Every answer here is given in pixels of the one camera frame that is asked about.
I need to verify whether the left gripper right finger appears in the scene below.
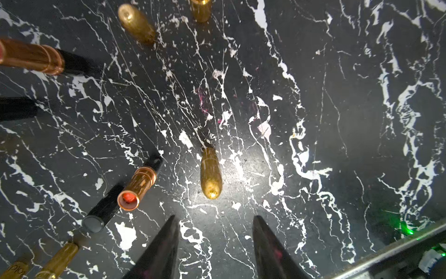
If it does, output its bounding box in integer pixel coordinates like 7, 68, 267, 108
252, 216, 309, 279

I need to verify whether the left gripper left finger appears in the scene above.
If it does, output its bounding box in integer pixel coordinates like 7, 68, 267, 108
123, 215, 180, 279

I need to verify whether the black lipstick cap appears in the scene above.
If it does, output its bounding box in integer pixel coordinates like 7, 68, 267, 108
82, 184, 124, 234
1, 97, 38, 122

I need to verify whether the black lipstick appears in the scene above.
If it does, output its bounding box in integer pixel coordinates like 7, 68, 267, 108
1, 38, 91, 76
117, 156, 164, 212

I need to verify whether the gold lipstick cap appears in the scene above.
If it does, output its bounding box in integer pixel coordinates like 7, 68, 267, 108
1, 261, 29, 279
118, 3, 156, 45

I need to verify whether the aluminium front rail frame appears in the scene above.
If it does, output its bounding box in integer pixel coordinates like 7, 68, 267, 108
326, 219, 446, 279

